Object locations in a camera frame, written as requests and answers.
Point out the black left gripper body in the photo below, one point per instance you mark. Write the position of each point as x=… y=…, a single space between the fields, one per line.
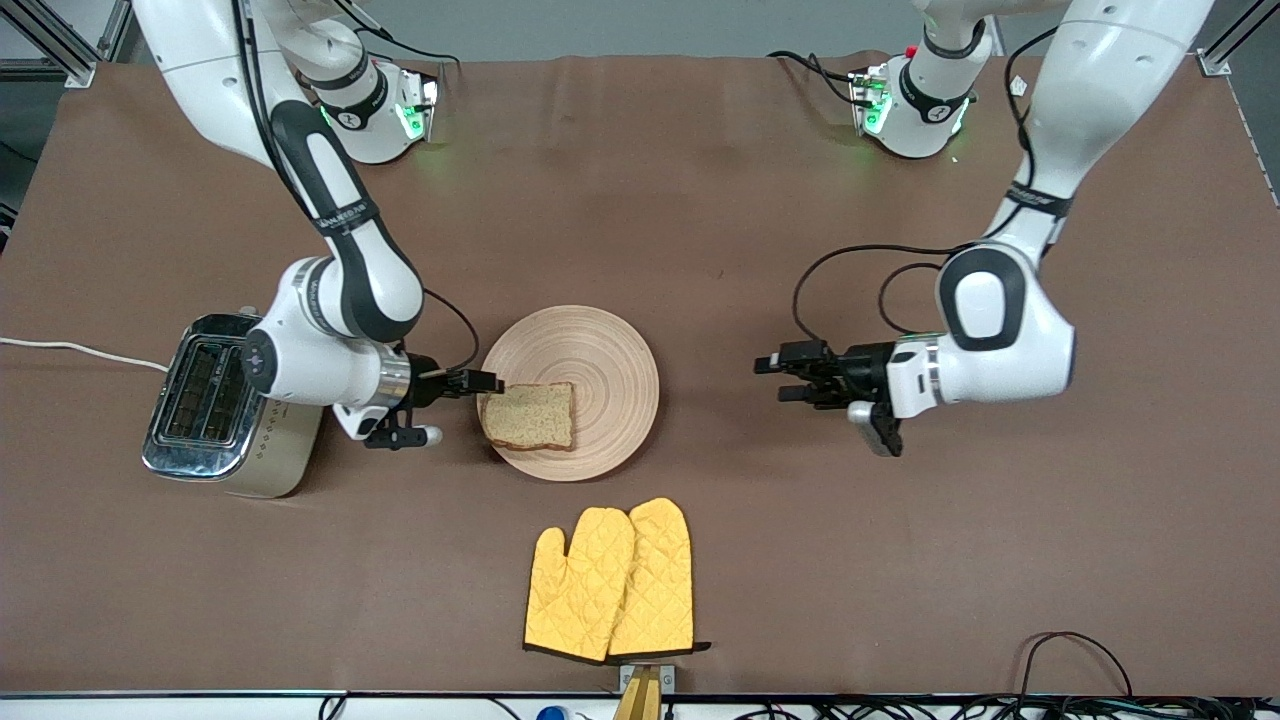
x=866 y=372

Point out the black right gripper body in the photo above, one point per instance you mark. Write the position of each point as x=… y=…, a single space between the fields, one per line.
x=428 y=387

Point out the brown bread toast slice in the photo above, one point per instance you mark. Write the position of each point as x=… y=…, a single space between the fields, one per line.
x=530 y=418

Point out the round wooden plate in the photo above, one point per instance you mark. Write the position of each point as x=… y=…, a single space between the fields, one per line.
x=610 y=360

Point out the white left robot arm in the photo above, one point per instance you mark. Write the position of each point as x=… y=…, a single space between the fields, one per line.
x=1000 y=340

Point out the brown table cover sheet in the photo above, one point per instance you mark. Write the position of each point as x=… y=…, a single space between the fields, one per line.
x=800 y=550

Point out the yellow quilted oven mitt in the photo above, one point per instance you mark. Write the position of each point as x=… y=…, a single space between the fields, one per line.
x=575 y=590
x=660 y=590

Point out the cream and chrome toaster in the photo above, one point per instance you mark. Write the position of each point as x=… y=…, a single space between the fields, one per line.
x=200 y=440

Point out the small metal bracket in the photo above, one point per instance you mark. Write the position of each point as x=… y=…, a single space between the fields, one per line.
x=665 y=680

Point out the aluminium frame profile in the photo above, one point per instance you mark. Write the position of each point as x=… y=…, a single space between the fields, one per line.
x=70 y=55
x=1225 y=55

